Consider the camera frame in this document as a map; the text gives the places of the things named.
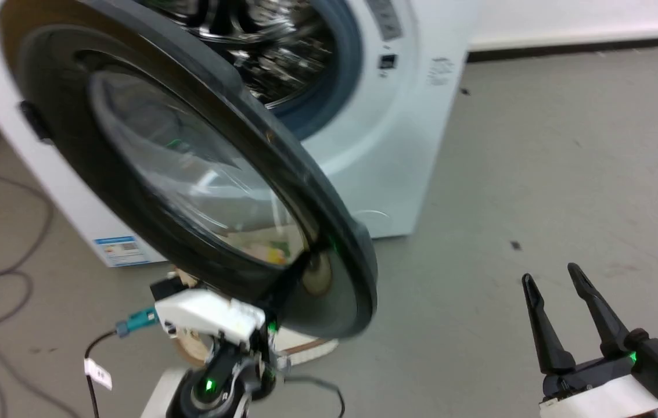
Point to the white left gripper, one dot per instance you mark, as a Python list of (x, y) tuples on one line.
[(207, 313)]

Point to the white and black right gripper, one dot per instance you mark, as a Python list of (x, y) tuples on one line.
[(596, 397)]

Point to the dark grey round washer door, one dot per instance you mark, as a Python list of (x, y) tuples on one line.
[(201, 168)]

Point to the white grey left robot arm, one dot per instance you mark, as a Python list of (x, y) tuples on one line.
[(209, 386)]

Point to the white front-load washing machine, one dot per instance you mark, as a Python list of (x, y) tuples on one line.
[(387, 151)]

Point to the blue-grey rubber door gasket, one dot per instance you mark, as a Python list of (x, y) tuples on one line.
[(341, 75)]

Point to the brown tape roll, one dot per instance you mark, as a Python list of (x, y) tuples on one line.
[(188, 352)]

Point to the white board with brown edge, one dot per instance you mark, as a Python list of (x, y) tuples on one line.
[(305, 348)]

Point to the blue energy label sticker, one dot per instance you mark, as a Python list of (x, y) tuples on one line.
[(121, 251)]

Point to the shiny steel washer drum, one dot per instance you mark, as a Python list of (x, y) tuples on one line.
[(282, 64)]

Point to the black baseboard strip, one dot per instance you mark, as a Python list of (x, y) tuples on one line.
[(584, 49)]

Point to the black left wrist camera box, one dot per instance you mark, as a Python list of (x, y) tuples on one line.
[(167, 287)]

